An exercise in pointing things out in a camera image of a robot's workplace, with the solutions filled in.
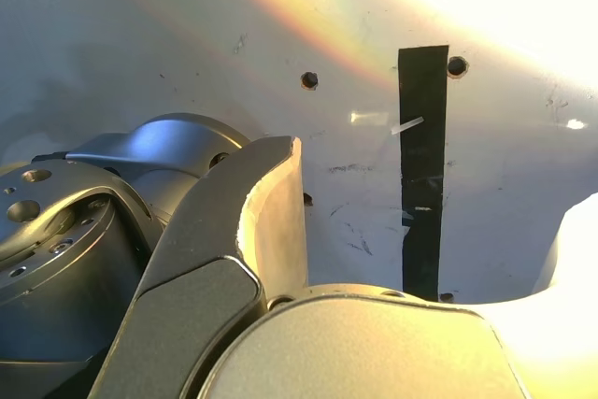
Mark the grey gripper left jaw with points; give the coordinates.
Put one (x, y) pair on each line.
(205, 240)

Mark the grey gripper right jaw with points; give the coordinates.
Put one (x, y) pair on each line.
(374, 352)

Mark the black tape strip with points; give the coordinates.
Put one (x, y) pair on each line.
(422, 161)

